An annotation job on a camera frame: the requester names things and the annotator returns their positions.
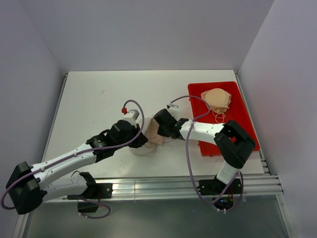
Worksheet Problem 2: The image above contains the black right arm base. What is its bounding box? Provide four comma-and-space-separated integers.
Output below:
197, 178, 244, 214

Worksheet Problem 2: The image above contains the pink bra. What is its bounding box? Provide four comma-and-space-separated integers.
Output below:
145, 119, 163, 148

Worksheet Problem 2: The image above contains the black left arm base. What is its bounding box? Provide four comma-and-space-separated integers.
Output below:
66, 183, 113, 217

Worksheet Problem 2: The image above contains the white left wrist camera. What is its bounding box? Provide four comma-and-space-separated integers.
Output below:
121, 107, 140, 124

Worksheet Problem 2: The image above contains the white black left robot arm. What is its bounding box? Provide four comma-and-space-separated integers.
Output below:
0, 119, 149, 215

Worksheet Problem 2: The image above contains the aluminium mounting rail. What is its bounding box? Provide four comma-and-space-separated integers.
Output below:
24, 158, 284, 203

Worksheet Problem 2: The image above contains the beige bra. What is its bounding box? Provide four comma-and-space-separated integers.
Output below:
201, 88, 231, 123

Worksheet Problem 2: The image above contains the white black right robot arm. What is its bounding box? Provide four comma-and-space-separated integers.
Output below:
154, 109, 256, 193

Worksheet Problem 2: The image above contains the red plastic tray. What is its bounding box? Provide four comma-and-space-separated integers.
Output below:
188, 81, 260, 157

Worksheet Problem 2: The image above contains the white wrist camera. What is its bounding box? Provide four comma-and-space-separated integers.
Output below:
121, 107, 140, 124
166, 103, 179, 118

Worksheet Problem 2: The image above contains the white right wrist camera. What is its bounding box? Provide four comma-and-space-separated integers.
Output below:
166, 103, 179, 118

